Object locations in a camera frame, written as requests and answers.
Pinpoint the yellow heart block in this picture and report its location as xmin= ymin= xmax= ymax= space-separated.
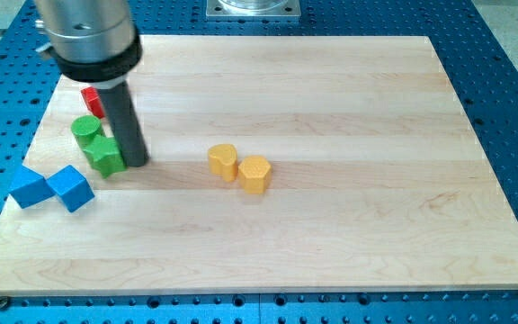
xmin=207 ymin=143 xmax=238 ymax=183

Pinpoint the light wooden board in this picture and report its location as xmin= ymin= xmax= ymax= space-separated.
xmin=0 ymin=35 xmax=518 ymax=296

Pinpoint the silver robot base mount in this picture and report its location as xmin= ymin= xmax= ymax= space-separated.
xmin=206 ymin=0 xmax=301 ymax=19

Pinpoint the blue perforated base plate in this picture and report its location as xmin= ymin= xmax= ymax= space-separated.
xmin=0 ymin=1 xmax=518 ymax=323

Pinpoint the blue triangle block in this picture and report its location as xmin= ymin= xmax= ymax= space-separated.
xmin=9 ymin=166 xmax=55 ymax=209

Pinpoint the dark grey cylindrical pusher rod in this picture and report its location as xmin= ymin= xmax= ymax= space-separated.
xmin=95 ymin=81 xmax=149 ymax=167

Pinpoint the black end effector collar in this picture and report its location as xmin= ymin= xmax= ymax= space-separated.
xmin=49 ymin=31 xmax=143 ymax=84

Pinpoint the green cylinder block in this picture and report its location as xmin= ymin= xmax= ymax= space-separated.
xmin=70 ymin=115 xmax=104 ymax=149

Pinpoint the blue cube block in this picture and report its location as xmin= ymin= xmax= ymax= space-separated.
xmin=47 ymin=165 xmax=94 ymax=212

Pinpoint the red block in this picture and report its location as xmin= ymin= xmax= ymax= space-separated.
xmin=80 ymin=86 xmax=105 ymax=119

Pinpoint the yellow hexagon block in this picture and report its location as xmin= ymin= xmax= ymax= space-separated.
xmin=238 ymin=156 xmax=272 ymax=194

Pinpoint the green star block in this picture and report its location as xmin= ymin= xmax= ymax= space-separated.
xmin=83 ymin=135 xmax=127 ymax=178

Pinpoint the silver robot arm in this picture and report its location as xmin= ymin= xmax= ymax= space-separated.
xmin=34 ymin=0 xmax=148 ymax=167

